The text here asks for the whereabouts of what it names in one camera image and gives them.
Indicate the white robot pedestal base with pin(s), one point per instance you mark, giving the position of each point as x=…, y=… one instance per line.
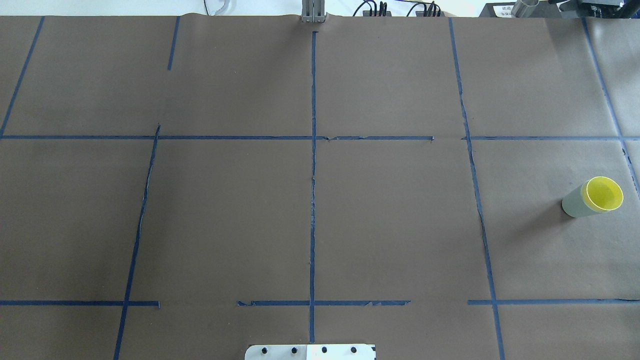
x=336, y=351

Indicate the steel cylinder weight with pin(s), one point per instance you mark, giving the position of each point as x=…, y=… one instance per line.
x=524, y=8

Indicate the yellow plastic cup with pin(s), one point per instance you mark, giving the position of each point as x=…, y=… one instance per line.
x=602, y=194

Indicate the green plastic cup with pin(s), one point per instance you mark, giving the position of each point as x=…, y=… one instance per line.
x=578, y=203

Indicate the aluminium frame post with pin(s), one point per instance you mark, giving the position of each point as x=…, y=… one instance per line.
x=313, y=11

